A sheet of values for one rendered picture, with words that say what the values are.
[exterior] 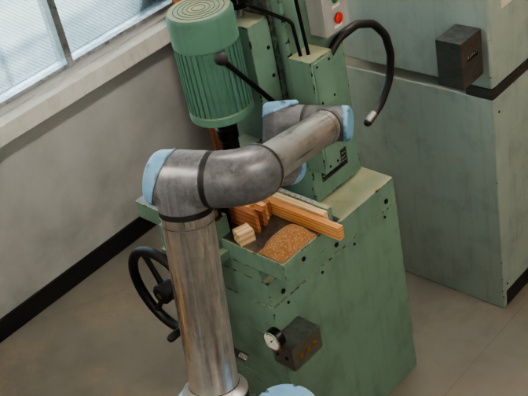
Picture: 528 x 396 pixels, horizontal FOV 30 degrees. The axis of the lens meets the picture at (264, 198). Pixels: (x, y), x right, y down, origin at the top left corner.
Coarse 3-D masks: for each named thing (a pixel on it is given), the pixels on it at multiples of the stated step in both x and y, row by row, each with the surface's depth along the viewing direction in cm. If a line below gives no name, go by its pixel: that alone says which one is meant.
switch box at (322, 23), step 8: (312, 0) 260; (320, 0) 258; (328, 0) 260; (344, 0) 264; (312, 8) 261; (320, 8) 259; (328, 8) 260; (336, 8) 263; (344, 8) 265; (312, 16) 263; (320, 16) 261; (328, 16) 262; (344, 16) 266; (312, 24) 265; (320, 24) 263; (328, 24) 262; (336, 24) 265; (344, 24) 267; (312, 32) 267; (320, 32) 264; (328, 32) 263
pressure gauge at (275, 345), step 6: (270, 330) 268; (276, 330) 268; (264, 336) 270; (270, 336) 268; (276, 336) 266; (282, 336) 267; (276, 342) 267; (282, 342) 267; (276, 348) 269; (282, 348) 272
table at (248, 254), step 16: (144, 208) 292; (272, 224) 272; (288, 224) 270; (224, 240) 270; (256, 240) 267; (320, 240) 265; (224, 256) 270; (240, 256) 268; (256, 256) 263; (304, 256) 261; (272, 272) 261; (288, 272) 259
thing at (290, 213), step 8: (272, 200) 274; (272, 208) 274; (280, 208) 271; (288, 208) 269; (296, 208) 269; (280, 216) 273; (288, 216) 270; (296, 216) 268; (304, 216) 265; (312, 216) 264; (304, 224) 267; (312, 224) 265; (320, 224) 262; (328, 224) 260; (336, 224) 260; (320, 232) 264; (328, 232) 261; (336, 232) 259
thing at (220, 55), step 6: (216, 54) 240; (222, 54) 239; (216, 60) 240; (222, 60) 239; (228, 60) 242; (228, 66) 243; (234, 66) 244; (234, 72) 245; (240, 72) 246; (240, 78) 248; (246, 78) 248; (252, 84) 251; (258, 90) 253; (264, 96) 256; (270, 96) 258
